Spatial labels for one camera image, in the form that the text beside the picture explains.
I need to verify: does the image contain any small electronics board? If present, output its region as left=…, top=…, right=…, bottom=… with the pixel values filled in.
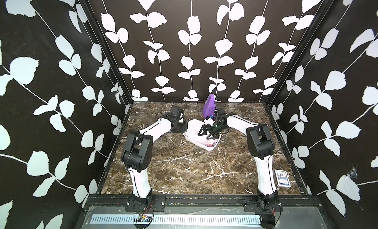
left=134, top=214, right=154, bottom=224

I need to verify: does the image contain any purple plastic object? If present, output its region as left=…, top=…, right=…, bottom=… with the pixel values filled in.
left=202, top=94, right=216, bottom=119

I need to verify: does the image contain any white perforated cable duct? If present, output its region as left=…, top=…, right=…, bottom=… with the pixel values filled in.
left=89, top=214, right=261, bottom=227

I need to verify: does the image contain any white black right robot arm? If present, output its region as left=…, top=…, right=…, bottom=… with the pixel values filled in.
left=197, top=114, right=278, bottom=211

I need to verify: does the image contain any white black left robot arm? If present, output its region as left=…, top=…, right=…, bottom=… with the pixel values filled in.
left=121, top=106, right=188, bottom=204

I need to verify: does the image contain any white plastic storage box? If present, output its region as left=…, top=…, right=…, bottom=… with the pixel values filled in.
left=183, top=119, right=220, bottom=151

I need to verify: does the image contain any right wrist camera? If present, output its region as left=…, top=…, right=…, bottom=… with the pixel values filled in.
left=215, top=108, right=227, bottom=120

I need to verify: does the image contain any blue playing card deck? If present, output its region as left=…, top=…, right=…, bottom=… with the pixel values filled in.
left=275, top=170, right=291, bottom=188

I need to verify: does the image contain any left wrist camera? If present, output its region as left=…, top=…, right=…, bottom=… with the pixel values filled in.
left=168, top=106, right=184, bottom=121

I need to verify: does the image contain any pink sticker sheet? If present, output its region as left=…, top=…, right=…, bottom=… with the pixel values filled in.
left=187, top=119, right=207, bottom=142

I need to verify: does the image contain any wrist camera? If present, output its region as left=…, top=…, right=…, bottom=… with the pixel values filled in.
left=168, top=106, right=184, bottom=121
left=215, top=108, right=227, bottom=120

